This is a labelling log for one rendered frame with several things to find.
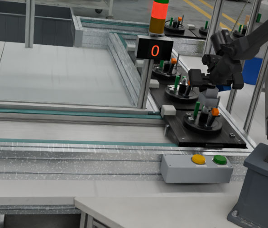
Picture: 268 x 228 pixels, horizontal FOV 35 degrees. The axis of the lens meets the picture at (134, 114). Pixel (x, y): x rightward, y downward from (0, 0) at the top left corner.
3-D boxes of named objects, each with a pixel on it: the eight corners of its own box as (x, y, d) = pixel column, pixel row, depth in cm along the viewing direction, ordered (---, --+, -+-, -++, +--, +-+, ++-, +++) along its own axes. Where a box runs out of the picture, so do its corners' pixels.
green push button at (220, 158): (227, 167, 129) (228, 161, 129) (215, 166, 128) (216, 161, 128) (222, 159, 133) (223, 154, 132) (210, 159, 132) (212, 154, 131)
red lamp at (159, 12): (167, 19, 139) (170, 4, 137) (153, 18, 138) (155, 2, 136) (163, 16, 143) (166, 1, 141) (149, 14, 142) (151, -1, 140)
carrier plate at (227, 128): (245, 149, 142) (246, 143, 141) (178, 147, 137) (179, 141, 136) (219, 116, 163) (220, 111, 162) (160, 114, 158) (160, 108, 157)
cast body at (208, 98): (216, 106, 143) (221, 87, 140) (204, 106, 142) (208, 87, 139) (208, 97, 150) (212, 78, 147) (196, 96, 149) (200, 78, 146)
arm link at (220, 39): (257, 51, 124) (243, 19, 129) (235, 52, 121) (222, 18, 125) (235, 72, 134) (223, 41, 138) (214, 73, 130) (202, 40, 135)
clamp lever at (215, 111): (212, 127, 143) (219, 112, 137) (206, 127, 142) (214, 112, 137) (209, 119, 145) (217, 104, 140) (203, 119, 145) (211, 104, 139)
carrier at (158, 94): (217, 115, 165) (225, 85, 159) (159, 112, 159) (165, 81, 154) (198, 90, 186) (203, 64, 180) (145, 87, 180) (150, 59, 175)
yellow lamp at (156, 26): (165, 34, 141) (167, 20, 139) (150, 33, 140) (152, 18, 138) (161, 30, 145) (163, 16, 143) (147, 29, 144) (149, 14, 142)
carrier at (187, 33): (196, 40, 266) (200, 20, 260) (160, 36, 260) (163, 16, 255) (185, 29, 287) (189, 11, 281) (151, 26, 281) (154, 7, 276)
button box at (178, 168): (229, 183, 131) (234, 167, 128) (165, 183, 126) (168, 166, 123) (221, 171, 137) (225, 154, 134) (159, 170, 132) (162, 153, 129)
